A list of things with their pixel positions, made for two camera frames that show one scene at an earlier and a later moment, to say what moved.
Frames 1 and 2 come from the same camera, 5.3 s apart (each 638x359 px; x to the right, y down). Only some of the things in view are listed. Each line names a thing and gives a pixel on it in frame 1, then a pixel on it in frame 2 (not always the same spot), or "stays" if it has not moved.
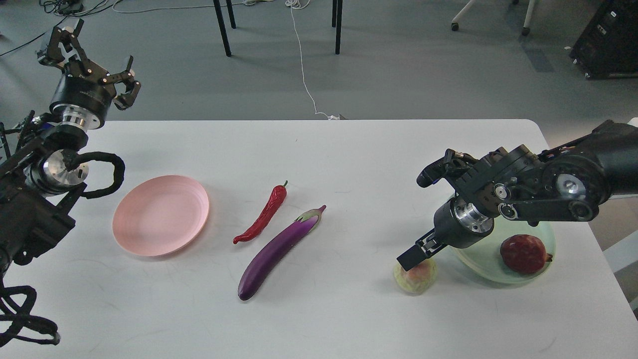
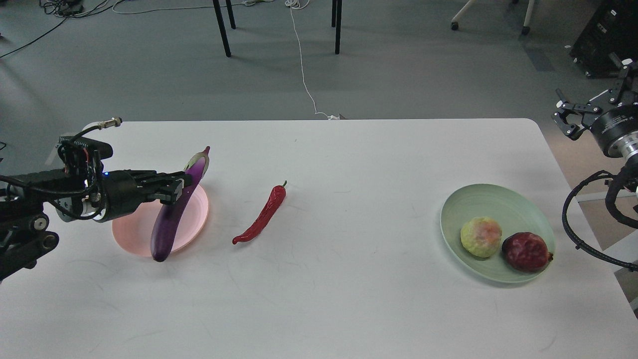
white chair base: x=526 y=31 stays
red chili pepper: x=278 y=195 stays
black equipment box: x=608 y=46 stays
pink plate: x=160 y=215 stays
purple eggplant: x=264 y=261 to x=170 y=215
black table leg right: x=337 y=10 stays
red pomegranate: x=524 y=254 stays
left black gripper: x=85 y=92 to x=124 y=190
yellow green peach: x=417 y=278 to x=481 y=236
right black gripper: x=457 y=224 to x=616 y=131
